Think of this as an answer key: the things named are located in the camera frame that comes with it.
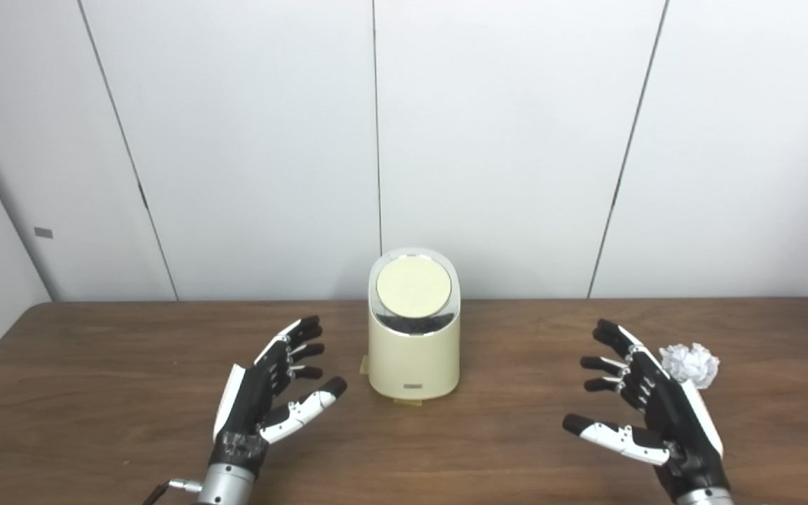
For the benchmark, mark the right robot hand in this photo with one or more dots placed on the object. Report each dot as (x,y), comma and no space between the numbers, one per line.
(677,421)

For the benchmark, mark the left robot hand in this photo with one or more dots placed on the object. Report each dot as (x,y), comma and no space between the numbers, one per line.
(244,403)

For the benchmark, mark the white paper ball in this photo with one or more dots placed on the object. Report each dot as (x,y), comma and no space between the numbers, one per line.
(690,363)

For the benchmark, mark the cream-colored bin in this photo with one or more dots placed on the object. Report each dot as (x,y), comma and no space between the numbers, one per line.
(412,361)

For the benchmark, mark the cream round bin lid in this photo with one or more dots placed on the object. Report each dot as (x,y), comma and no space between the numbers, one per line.
(413,287)

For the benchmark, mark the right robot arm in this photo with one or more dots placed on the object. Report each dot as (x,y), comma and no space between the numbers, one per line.
(705,498)

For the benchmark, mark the small grey wall label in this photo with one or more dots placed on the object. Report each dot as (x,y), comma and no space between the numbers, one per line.
(43,233)

